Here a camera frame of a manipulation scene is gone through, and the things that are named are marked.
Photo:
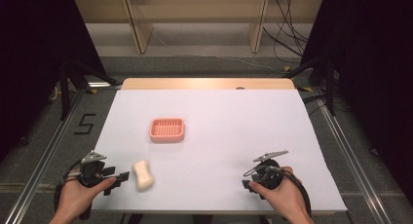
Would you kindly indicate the black curtain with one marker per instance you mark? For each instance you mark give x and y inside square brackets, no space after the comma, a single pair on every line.
[373,71]
[35,55]

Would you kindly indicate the person's left hand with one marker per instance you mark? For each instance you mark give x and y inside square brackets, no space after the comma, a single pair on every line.
[76,198]

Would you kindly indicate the black metal stand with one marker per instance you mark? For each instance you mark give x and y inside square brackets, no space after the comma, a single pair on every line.
[329,84]
[65,87]

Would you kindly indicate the light wooden shelf unit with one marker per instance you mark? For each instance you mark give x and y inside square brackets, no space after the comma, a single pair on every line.
[201,13]

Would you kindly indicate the person's right hand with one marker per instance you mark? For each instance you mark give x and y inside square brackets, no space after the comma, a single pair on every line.
[282,198]

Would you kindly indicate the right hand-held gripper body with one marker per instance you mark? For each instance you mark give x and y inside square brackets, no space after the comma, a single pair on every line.
[270,173]

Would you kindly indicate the white table sheet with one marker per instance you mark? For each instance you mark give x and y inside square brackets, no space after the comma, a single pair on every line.
[227,136]

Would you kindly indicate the pink soap dish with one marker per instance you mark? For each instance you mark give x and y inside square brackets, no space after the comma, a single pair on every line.
[167,130]

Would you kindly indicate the white soap bar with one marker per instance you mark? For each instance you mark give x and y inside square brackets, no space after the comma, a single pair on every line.
[143,175]

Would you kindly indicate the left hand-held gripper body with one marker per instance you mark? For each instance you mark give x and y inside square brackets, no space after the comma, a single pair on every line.
[92,172]

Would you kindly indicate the aluminium floor rail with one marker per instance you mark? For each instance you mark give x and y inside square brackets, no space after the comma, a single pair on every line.
[354,162]
[42,162]

